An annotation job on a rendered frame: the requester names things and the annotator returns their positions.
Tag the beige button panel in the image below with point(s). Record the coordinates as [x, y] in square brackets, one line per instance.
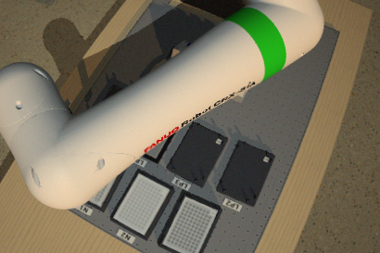
[181, 46]

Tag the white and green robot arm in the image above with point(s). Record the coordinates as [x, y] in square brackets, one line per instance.
[65, 160]

